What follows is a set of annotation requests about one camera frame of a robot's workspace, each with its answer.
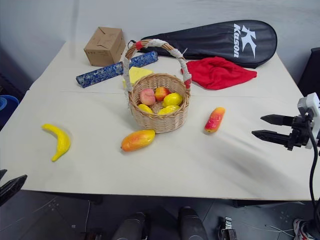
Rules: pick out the large yellow lemon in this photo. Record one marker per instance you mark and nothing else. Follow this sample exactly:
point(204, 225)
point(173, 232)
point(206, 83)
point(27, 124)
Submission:
point(173, 99)

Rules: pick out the black cabinet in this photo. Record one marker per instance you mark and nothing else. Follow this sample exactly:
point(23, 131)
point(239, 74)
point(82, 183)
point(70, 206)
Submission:
point(311, 72)

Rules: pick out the yellow sponge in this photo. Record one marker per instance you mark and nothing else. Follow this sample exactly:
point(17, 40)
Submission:
point(138, 73)

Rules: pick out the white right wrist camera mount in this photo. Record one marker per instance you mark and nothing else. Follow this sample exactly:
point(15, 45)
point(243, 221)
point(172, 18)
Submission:
point(310, 100)

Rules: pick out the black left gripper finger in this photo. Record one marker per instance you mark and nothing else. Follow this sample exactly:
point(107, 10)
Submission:
point(2, 175)
point(12, 188)

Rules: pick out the small black metal device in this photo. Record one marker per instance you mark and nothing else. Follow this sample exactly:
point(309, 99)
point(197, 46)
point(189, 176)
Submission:
point(227, 228)

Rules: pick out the pink peach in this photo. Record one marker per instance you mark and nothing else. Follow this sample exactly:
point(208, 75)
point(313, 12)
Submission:
point(147, 96)

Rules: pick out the yellow banana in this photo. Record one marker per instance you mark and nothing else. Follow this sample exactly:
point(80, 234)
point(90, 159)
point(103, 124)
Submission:
point(62, 142)

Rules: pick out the brown cardboard box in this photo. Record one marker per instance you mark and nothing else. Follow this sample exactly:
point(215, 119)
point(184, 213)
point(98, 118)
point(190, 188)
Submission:
point(103, 47)

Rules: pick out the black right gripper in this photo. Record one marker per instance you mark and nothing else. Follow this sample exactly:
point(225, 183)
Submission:
point(301, 132)

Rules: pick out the red orange mango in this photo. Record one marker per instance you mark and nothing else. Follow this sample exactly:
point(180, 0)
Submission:
point(214, 120)

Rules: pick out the white red sneaker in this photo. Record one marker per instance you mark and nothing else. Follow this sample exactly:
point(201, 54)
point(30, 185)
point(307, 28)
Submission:
point(301, 228)

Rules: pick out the blue patterned folded umbrella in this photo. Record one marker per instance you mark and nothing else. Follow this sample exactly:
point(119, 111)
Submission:
point(105, 72)

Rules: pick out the red cloth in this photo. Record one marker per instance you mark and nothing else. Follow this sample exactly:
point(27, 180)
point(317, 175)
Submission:
point(217, 73)

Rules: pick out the dark rounded shape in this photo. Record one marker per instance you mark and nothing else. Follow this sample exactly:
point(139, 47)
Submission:
point(130, 227)
point(191, 223)

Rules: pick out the blue round container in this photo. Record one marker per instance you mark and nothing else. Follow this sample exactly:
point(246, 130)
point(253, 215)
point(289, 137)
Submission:
point(7, 103)

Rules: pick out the orange yellow mango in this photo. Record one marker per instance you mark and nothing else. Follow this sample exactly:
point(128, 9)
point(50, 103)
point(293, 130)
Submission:
point(137, 140)

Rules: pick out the red and yellow apple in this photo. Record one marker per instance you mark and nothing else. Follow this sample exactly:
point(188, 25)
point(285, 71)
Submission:
point(162, 93)

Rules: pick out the black Kason racket bag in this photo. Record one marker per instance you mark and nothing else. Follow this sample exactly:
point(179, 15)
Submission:
point(212, 42)

